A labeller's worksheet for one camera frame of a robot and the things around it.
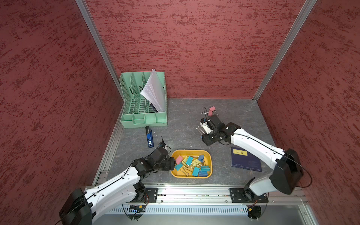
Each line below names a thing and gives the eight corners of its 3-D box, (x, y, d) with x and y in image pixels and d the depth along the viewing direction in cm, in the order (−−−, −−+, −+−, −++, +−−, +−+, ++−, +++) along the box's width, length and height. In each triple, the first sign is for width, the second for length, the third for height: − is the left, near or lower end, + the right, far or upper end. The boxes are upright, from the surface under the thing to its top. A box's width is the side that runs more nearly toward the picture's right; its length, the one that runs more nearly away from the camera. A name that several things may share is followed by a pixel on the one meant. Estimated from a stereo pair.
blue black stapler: (148, 148, 94) (147, 145, 90) (146, 129, 103) (145, 126, 99) (154, 146, 94) (153, 143, 91) (151, 128, 104) (150, 125, 100)
